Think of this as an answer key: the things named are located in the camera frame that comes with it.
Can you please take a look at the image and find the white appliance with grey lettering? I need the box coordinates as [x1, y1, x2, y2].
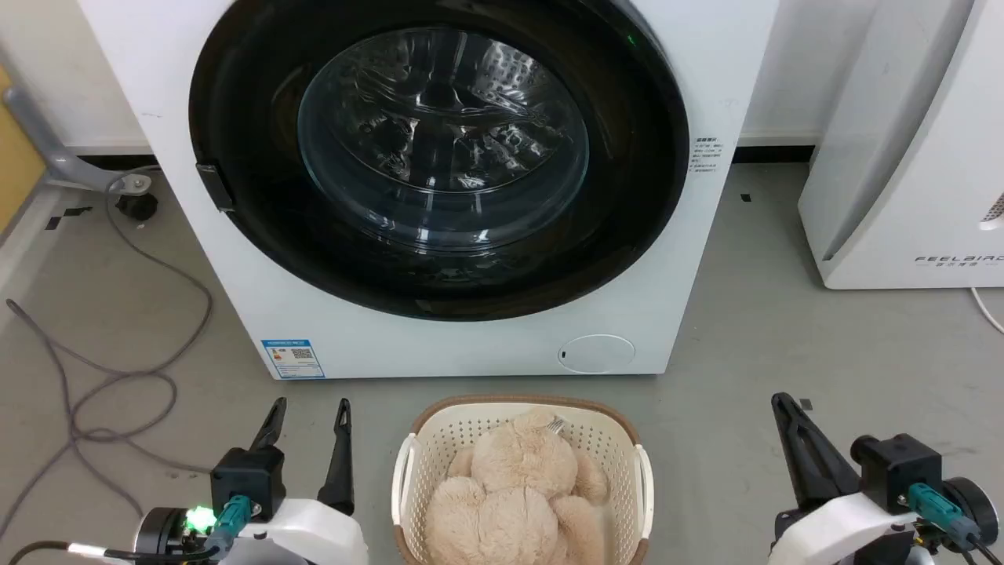
[798, 0, 1004, 290]

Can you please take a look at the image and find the small printed warning sticker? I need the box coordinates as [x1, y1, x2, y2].
[689, 139, 725, 176]

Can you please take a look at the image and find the blue energy label sticker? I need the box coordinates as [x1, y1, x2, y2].
[261, 338, 326, 381]

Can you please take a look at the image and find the cream perforated laundry basket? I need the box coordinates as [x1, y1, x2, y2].
[391, 395, 656, 565]

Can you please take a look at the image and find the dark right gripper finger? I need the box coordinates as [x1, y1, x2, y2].
[771, 392, 862, 509]

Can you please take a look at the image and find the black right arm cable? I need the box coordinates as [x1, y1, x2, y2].
[908, 483, 1004, 565]

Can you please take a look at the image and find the round white filter cover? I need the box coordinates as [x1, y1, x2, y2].
[558, 334, 637, 375]

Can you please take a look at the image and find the black door handle latch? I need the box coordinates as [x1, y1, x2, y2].
[196, 162, 235, 213]

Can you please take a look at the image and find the yellow wooden panel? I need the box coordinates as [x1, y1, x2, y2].
[0, 66, 49, 234]

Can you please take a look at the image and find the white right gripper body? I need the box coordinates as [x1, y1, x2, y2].
[767, 485, 920, 565]

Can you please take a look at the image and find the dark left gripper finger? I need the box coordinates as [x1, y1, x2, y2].
[249, 396, 288, 454]
[317, 398, 356, 517]

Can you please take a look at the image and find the white front-load washing machine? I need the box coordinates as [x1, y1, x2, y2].
[77, 0, 781, 381]

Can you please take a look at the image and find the grey floor cable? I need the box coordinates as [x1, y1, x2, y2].
[0, 166, 215, 544]

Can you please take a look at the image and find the thin white cable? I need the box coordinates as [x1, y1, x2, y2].
[970, 286, 1004, 335]

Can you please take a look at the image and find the beige plush teddy bear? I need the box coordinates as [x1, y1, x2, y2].
[424, 408, 612, 565]

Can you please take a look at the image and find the black round foot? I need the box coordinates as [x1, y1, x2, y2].
[115, 192, 160, 223]

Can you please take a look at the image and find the grey metal frame leg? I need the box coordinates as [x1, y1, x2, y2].
[0, 85, 155, 195]

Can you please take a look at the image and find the round black glass washer door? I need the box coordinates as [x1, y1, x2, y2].
[188, 0, 691, 323]

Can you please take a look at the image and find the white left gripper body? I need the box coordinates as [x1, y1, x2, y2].
[224, 498, 370, 565]

